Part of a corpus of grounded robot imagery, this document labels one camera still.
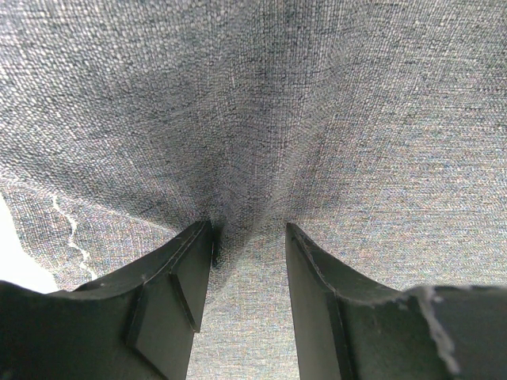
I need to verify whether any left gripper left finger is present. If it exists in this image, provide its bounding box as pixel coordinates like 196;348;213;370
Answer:
1;221;214;379

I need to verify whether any grey cloth placemat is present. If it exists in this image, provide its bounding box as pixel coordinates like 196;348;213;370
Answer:
1;1;506;379

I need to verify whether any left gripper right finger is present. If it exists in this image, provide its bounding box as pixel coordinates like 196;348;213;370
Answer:
285;223;506;379

